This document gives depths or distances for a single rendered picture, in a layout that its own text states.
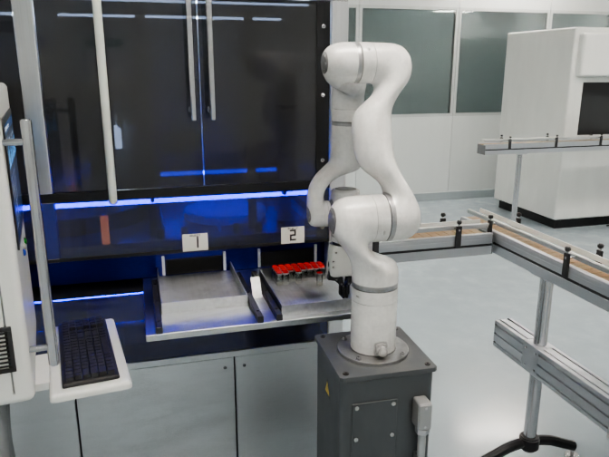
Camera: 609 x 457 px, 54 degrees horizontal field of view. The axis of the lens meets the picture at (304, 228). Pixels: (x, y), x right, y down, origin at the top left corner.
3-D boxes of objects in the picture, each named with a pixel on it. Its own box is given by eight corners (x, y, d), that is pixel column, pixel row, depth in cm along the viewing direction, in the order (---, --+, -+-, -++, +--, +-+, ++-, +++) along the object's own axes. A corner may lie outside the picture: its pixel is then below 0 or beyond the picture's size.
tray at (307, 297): (259, 278, 209) (259, 269, 208) (331, 272, 216) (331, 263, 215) (282, 316, 177) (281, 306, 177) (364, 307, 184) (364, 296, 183)
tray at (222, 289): (157, 277, 211) (157, 267, 210) (231, 270, 218) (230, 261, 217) (161, 314, 179) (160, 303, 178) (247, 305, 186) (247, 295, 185)
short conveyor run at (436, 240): (335, 269, 230) (336, 229, 226) (323, 257, 244) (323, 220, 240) (494, 255, 248) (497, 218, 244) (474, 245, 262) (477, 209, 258)
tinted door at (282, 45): (205, 185, 201) (197, -4, 185) (327, 179, 212) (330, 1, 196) (205, 185, 200) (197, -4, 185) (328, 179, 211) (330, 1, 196)
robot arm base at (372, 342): (420, 362, 154) (423, 295, 150) (349, 370, 150) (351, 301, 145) (392, 331, 172) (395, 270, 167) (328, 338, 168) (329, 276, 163)
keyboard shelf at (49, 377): (20, 339, 186) (19, 331, 185) (113, 324, 197) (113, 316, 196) (14, 413, 146) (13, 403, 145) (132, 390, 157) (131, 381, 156)
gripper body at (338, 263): (356, 234, 184) (355, 269, 187) (324, 237, 181) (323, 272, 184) (365, 240, 177) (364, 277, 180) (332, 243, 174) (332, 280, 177)
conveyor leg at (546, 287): (512, 444, 250) (530, 269, 230) (530, 441, 252) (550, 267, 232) (525, 458, 242) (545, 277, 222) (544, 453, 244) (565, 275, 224)
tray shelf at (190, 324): (143, 283, 210) (142, 278, 210) (333, 266, 228) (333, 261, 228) (146, 342, 165) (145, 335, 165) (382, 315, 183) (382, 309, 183)
